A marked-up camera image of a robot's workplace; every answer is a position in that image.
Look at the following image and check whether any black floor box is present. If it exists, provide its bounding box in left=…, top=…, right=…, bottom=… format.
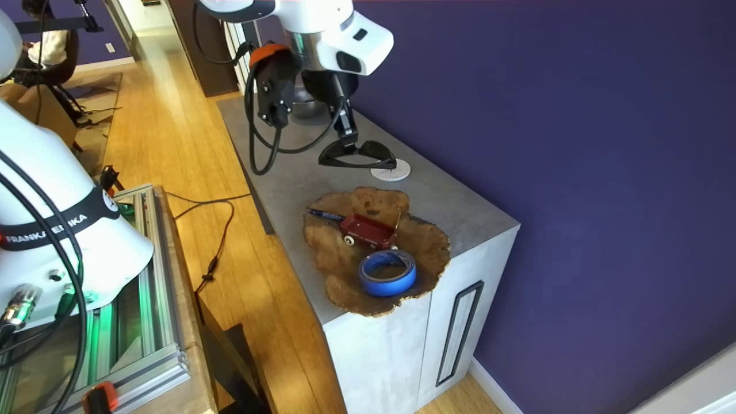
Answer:
left=195, top=296, right=272, bottom=414

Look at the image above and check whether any black wrist camera orange mount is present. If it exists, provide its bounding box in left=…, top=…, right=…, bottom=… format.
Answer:
left=246, top=39, right=304, bottom=131

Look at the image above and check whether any red clamp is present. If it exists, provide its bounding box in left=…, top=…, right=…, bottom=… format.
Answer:
left=80, top=379, right=124, bottom=414

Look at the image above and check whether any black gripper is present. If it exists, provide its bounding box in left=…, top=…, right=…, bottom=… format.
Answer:
left=299, top=67, right=364, bottom=152

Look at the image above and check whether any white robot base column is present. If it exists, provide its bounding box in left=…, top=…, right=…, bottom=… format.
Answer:
left=0, top=6, right=157, bottom=333

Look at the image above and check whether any thick black base cable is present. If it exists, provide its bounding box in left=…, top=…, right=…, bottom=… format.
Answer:
left=0, top=148, right=87, bottom=414

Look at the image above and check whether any black office chair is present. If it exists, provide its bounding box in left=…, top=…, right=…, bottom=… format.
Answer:
left=11, top=26, right=92, bottom=129

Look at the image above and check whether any black floor cable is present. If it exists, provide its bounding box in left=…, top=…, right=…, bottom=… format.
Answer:
left=162, top=188, right=254, bottom=298

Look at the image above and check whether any red multitool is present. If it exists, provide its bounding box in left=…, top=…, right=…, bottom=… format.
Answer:
left=306, top=206, right=403, bottom=251

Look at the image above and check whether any grey concrete-look cabinet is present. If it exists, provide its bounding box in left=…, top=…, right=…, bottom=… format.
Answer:
left=215, top=90, right=521, bottom=414

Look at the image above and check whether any white round coaster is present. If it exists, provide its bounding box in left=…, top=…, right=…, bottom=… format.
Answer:
left=367, top=156, right=413, bottom=185

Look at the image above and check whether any blue tape roll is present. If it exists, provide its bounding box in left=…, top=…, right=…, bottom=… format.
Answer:
left=356, top=246, right=420, bottom=301

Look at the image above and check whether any brown wooden tray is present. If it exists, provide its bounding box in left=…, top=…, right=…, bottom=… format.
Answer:
left=302, top=185, right=453, bottom=320

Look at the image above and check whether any white door frame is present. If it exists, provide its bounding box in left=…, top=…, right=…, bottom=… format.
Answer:
left=219, top=18, right=265, bottom=100

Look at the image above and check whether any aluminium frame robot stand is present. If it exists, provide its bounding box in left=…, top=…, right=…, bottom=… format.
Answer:
left=0, top=182, right=192, bottom=414

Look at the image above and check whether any grey round dish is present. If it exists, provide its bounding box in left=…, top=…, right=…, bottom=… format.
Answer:
left=288, top=90, right=334, bottom=125

